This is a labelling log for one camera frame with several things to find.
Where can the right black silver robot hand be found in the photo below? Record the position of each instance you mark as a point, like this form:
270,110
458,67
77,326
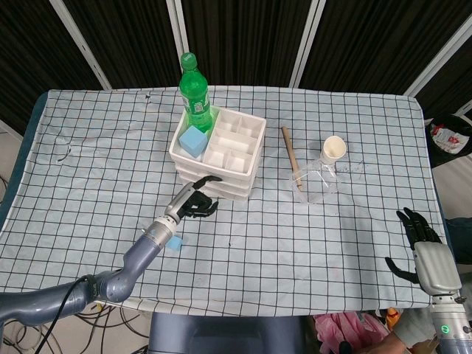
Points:
435,265

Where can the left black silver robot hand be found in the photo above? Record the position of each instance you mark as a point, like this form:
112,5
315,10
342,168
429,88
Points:
184,201

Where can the small blue foam cube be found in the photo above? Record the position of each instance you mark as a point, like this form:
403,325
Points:
176,244

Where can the clear plastic drawer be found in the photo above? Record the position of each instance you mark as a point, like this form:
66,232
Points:
237,193
237,182

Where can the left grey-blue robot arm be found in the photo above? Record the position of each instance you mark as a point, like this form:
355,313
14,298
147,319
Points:
140,254

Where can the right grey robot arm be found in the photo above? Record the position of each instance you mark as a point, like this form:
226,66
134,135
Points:
450,324

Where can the white plastic drawer organizer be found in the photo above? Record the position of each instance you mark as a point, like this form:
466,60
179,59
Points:
232,147

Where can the large blue foam cube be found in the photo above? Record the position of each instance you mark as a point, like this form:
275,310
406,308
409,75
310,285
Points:
191,142

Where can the white cloth glove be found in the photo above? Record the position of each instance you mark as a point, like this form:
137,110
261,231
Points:
413,328

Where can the white black checked tablecloth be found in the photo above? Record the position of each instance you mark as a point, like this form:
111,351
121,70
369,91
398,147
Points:
258,239

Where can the green plastic soda bottle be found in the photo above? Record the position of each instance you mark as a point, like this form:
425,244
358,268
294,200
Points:
195,96

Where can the black bag with red print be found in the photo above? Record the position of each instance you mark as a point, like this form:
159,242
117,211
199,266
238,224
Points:
442,158

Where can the pink plastic bag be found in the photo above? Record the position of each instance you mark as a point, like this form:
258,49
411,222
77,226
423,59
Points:
343,332

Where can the brown wooden stick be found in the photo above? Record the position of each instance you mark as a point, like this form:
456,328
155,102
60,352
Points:
289,151

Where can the clear plastic container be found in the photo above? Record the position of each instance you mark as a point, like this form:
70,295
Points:
317,186

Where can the dark blue robot torso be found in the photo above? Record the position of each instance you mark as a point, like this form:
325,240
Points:
228,332

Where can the white paper cup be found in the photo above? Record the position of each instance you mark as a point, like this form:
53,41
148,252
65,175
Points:
333,149

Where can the black folding screen white frame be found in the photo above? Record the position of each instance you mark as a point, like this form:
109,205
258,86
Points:
239,37

